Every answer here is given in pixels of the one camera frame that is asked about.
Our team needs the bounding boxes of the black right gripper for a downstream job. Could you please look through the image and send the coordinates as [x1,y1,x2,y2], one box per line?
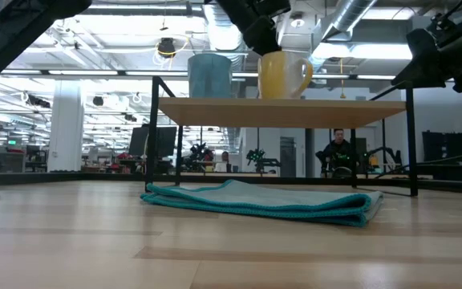
[390,0,462,94]

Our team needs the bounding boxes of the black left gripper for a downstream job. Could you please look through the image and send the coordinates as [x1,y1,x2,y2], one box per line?
[214,0,292,57]

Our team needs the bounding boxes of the yellow mug white handle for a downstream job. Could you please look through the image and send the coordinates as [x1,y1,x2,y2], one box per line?
[257,50,314,100]

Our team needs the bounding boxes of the blue ceramic mug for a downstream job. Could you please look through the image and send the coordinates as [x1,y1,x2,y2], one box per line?
[187,53,233,100]

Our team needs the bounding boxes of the black cabinet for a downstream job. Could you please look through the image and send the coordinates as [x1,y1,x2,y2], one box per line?
[421,130,462,181]

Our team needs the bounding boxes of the black ceiling device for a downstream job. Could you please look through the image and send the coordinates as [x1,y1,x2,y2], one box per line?
[157,37,177,59]

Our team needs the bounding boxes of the person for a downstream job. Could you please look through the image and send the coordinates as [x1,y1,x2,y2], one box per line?
[213,151,233,173]
[315,128,361,178]

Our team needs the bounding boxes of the black computer monitor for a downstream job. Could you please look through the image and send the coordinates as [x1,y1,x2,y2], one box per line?
[128,125,178,158]

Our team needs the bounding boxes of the teal folded cloth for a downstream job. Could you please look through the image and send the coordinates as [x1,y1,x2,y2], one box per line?
[140,179,385,228]

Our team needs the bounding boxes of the white pillar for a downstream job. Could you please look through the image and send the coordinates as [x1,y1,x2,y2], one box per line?
[47,79,85,173]

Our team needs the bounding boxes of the wooden shelf black metal frame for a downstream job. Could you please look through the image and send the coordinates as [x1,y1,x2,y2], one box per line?
[144,75,419,197]

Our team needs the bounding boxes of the silver ceiling duct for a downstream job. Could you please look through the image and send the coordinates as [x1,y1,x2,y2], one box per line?
[321,0,379,41]

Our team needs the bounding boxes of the black table edge rail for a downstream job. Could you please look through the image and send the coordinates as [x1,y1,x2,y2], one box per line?
[0,171,462,196]

